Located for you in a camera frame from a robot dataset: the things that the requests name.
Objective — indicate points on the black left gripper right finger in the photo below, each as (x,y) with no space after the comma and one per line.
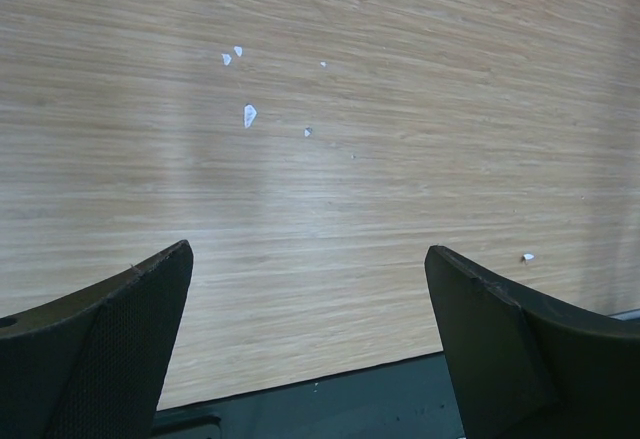
(524,364)

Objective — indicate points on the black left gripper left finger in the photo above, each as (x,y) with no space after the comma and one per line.
(92,364)

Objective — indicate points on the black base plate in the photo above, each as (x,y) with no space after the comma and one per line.
(411,398)

